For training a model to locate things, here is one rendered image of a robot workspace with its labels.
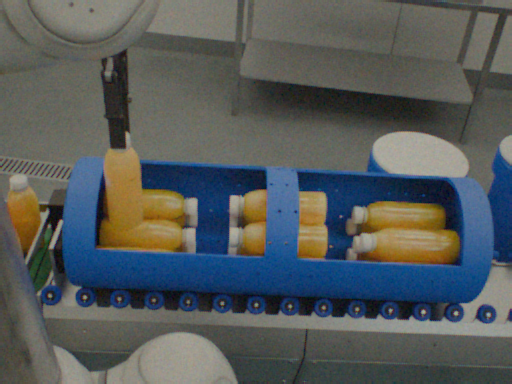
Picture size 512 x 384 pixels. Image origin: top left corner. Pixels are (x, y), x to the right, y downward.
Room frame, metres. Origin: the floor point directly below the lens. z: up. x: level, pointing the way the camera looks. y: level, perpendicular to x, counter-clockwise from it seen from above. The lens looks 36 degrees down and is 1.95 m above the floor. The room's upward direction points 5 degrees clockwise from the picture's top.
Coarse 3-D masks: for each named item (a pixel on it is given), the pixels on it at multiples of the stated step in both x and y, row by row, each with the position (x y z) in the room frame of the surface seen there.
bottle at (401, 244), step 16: (384, 240) 1.00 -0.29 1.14; (400, 240) 1.00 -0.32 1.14; (416, 240) 1.00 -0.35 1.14; (432, 240) 1.00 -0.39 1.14; (448, 240) 1.01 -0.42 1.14; (384, 256) 0.99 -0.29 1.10; (400, 256) 0.98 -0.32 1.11; (416, 256) 0.99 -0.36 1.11; (432, 256) 0.99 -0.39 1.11; (448, 256) 0.99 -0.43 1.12
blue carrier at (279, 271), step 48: (96, 192) 0.97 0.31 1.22; (192, 192) 1.18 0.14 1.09; (240, 192) 1.18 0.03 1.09; (288, 192) 1.02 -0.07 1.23; (336, 192) 1.20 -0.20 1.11; (384, 192) 1.20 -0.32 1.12; (432, 192) 1.21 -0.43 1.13; (480, 192) 1.07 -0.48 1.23; (96, 240) 1.10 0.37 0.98; (288, 240) 0.94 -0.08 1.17; (336, 240) 1.16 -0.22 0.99; (480, 240) 0.97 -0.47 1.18; (144, 288) 0.92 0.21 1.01; (192, 288) 0.92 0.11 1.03; (240, 288) 0.92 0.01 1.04; (288, 288) 0.92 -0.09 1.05; (336, 288) 0.92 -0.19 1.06; (384, 288) 0.93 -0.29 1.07; (432, 288) 0.93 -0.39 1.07; (480, 288) 0.94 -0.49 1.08
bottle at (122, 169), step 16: (112, 160) 0.96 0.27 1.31; (128, 160) 0.96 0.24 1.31; (112, 176) 0.95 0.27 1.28; (128, 176) 0.95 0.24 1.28; (112, 192) 0.95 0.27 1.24; (128, 192) 0.95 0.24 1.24; (112, 208) 0.95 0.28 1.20; (128, 208) 0.95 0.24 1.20; (112, 224) 0.95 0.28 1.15; (128, 224) 0.95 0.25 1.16
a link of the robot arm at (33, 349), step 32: (0, 192) 0.44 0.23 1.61; (0, 224) 0.42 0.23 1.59; (0, 256) 0.41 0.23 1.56; (0, 288) 0.41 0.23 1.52; (32, 288) 0.45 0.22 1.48; (0, 320) 0.40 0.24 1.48; (32, 320) 0.43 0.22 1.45; (0, 352) 0.40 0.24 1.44; (32, 352) 0.42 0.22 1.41; (64, 352) 0.50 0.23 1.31
